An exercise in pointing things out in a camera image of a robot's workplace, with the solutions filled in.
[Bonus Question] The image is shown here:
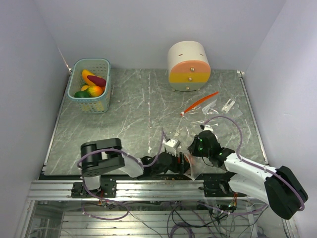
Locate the teal plastic basket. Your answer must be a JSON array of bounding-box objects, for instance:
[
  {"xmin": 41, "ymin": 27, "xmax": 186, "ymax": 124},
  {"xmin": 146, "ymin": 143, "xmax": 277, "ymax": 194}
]
[{"xmin": 67, "ymin": 58, "xmax": 111, "ymax": 114}]

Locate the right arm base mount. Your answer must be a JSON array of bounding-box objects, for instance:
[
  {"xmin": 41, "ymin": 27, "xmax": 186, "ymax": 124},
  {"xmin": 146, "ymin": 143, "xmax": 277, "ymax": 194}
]
[{"xmin": 198, "ymin": 172, "xmax": 235, "ymax": 198}]

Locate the round mini drawer cabinet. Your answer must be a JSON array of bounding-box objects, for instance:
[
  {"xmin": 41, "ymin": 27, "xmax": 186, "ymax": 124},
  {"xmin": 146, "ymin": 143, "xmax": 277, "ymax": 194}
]
[{"xmin": 167, "ymin": 41, "xmax": 211, "ymax": 92}]

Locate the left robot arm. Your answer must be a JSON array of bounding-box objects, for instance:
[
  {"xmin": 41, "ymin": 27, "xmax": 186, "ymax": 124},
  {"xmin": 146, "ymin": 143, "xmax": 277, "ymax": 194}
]
[{"xmin": 77, "ymin": 137, "xmax": 190, "ymax": 197}]

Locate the yellow orange fake mango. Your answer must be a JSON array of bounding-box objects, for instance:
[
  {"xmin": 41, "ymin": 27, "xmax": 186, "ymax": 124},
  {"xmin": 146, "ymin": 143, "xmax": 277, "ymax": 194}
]
[{"xmin": 82, "ymin": 69, "xmax": 95, "ymax": 84}]

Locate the small white plastic clip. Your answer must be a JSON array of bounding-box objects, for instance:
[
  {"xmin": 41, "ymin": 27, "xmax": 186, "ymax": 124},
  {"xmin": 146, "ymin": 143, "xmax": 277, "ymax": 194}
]
[{"xmin": 221, "ymin": 99, "xmax": 235, "ymax": 114}]

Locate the dark green fake avocado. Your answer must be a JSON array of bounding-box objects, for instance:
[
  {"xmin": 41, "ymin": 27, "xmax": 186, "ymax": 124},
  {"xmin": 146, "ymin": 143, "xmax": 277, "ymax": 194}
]
[{"xmin": 74, "ymin": 91, "xmax": 91, "ymax": 98}]

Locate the peach coloured fake fruit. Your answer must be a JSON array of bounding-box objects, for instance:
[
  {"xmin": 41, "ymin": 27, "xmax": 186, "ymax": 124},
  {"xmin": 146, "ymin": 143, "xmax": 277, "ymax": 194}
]
[{"xmin": 81, "ymin": 85, "xmax": 90, "ymax": 91}]

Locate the purple fake fruit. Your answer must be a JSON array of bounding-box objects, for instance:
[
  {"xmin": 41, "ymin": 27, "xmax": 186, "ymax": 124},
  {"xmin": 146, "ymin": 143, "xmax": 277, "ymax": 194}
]
[{"xmin": 87, "ymin": 75, "xmax": 106, "ymax": 87}]

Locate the polka dot zip bag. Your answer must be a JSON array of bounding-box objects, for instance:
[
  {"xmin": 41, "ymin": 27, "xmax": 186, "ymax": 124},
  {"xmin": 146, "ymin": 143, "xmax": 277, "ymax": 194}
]
[{"xmin": 173, "ymin": 123, "xmax": 218, "ymax": 181}]

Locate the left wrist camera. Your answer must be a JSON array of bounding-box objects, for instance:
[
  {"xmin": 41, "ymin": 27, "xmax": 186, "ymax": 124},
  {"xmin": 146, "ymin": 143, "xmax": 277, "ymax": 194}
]
[{"xmin": 163, "ymin": 139, "xmax": 181, "ymax": 157}]

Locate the orange green fake mango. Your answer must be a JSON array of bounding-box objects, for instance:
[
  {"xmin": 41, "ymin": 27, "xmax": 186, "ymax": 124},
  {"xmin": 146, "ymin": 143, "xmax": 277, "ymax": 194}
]
[{"xmin": 87, "ymin": 86, "xmax": 104, "ymax": 97}]

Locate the clear red-zip bag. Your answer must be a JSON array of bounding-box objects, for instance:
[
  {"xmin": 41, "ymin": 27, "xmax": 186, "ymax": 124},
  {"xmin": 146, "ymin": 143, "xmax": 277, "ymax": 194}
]
[{"xmin": 180, "ymin": 92, "xmax": 243, "ymax": 124}]

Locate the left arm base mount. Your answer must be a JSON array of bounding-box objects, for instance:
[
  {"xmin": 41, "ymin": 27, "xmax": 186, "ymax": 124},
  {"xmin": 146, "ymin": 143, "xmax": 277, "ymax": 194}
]
[{"xmin": 71, "ymin": 177, "xmax": 116, "ymax": 198}]

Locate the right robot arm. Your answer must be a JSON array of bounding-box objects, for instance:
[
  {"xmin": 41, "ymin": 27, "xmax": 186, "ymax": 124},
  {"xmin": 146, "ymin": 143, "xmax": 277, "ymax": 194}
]
[{"xmin": 188, "ymin": 130, "xmax": 309, "ymax": 220}]

